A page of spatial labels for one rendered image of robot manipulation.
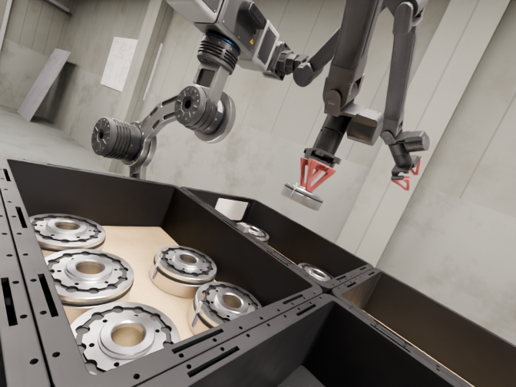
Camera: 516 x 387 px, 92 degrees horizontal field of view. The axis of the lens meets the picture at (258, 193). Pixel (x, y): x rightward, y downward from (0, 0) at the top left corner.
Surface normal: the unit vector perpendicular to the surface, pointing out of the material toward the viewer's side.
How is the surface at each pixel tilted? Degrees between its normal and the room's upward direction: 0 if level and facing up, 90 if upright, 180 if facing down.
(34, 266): 0
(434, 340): 90
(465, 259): 90
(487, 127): 90
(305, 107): 90
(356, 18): 134
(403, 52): 141
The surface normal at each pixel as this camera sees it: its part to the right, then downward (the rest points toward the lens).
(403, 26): -0.62, 0.66
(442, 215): -0.53, -0.09
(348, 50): -0.60, 0.51
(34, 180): 0.71, 0.38
